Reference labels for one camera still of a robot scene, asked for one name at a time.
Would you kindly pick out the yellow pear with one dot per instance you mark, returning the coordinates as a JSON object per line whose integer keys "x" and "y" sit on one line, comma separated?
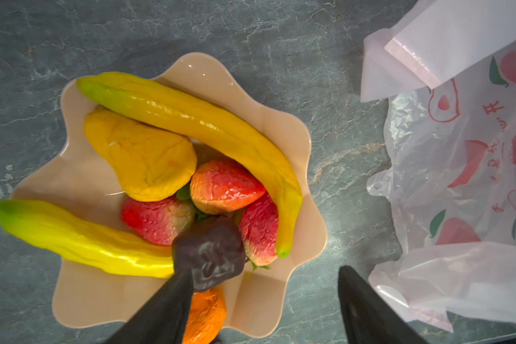
{"x": 151, "y": 164}

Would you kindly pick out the dark purple plum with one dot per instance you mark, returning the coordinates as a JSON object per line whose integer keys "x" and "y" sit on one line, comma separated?
{"x": 211, "y": 250}

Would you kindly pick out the red strawberry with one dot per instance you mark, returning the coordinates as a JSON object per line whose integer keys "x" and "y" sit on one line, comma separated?
{"x": 258, "y": 226}
{"x": 222, "y": 186}
{"x": 158, "y": 222}

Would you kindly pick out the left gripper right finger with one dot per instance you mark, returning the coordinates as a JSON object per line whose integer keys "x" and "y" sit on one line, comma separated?
{"x": 366, "y": 317}

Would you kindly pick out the pink plastic bag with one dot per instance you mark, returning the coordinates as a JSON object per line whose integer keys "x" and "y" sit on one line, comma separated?
{"x": 448, "y": 70}

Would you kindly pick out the peach wavy fruit plate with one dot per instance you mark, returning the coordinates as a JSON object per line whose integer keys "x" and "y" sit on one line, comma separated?
{"x": 83, "y": 183}

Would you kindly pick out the orange tangerine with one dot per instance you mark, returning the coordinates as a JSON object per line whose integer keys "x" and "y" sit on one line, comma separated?
{"x": 206, "y": 318}

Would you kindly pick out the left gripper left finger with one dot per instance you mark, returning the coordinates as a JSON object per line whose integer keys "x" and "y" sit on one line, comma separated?
{"x": 163, "y": 318}

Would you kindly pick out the yellow banana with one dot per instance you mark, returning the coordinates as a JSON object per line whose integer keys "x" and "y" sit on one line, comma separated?
{"x": 163, "y": 107}
{"x": 47, "y": 226}

